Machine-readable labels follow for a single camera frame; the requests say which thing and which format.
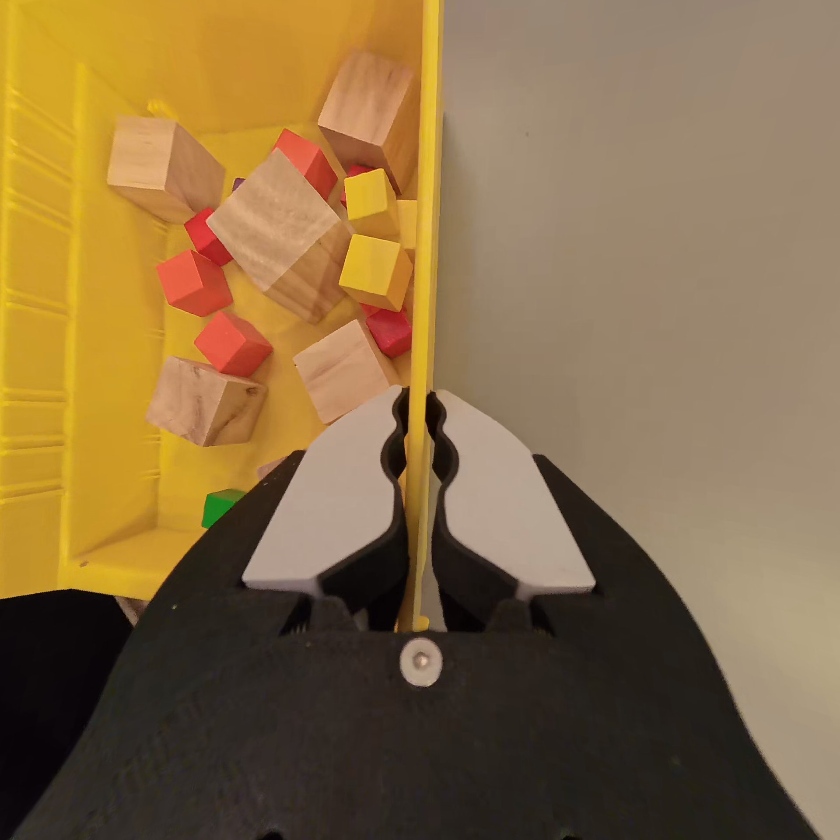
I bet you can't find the yellow plastic box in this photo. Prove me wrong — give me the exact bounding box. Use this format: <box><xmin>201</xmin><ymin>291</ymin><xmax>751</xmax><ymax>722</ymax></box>
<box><xmin>0</xmin><ymin>0</ymin><xmax>446</xmax><ymax>634</ymax></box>

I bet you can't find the person's black garment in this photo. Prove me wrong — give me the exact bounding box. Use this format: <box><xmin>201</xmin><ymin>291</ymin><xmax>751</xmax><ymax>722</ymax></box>
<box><xmin>0</xmin><ymin>587</ymin><xmax>135</xmax><ymax>840</ymax></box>

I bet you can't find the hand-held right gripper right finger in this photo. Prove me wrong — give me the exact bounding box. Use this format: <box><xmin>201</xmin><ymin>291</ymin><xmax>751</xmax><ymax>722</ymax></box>
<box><xmin>425</xmin><ymin>388</ymin><xmax>597</xmax><ymax>633</ymax></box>

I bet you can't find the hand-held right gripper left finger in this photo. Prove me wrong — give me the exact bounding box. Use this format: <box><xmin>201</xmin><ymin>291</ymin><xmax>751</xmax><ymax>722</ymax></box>
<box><xmin>241</xmin><ymin>386</ymin><xmax>412</xmax><ymax>632</ymax></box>

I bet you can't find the pile of wooden coloured cubes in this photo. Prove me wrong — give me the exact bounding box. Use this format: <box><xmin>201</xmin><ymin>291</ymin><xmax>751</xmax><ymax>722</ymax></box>
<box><xmin>106</xmin><ymin>49</ymin><xmax>421</xmax><ymax>531</ymax></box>

